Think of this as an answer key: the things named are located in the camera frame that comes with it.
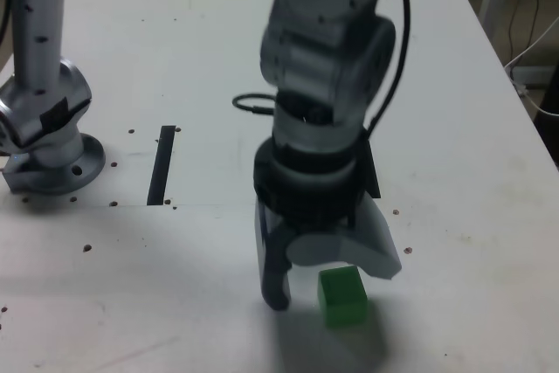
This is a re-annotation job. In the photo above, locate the green cube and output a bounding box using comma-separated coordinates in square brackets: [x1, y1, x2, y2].
[317, 265, 369, 329]

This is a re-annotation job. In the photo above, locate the black tape strip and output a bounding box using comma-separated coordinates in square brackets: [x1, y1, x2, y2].
[146, 125, 177, 207]

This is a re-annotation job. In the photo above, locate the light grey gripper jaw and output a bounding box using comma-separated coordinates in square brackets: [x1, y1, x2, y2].
[286, 197, 403, 281]

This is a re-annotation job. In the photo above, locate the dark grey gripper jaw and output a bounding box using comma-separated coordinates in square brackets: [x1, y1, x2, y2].
[253, 202, 299, 312]

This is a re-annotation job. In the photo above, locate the white cable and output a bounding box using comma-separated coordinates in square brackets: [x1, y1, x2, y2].
[504, 17, 559, 117]

